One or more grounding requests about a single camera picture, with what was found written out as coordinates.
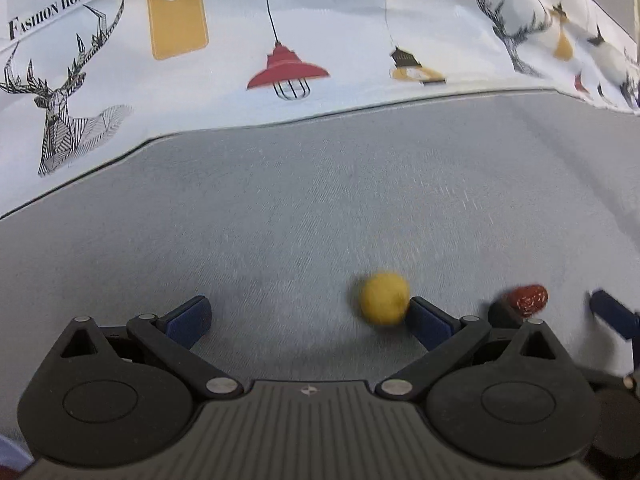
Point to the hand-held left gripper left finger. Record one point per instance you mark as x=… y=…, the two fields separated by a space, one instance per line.
x=187 y=321

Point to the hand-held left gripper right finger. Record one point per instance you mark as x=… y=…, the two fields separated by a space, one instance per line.
x=430 y=322

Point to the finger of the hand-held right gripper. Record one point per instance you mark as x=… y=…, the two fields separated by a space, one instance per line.
x=615 y=316
x=502 y=312

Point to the dark red date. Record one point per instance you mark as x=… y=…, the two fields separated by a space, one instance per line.
x=527 y=299

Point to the yellow-green round fruit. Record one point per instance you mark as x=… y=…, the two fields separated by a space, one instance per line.
x=384 y=297

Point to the white printed blanket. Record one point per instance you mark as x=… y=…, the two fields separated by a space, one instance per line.
x=320 y=35

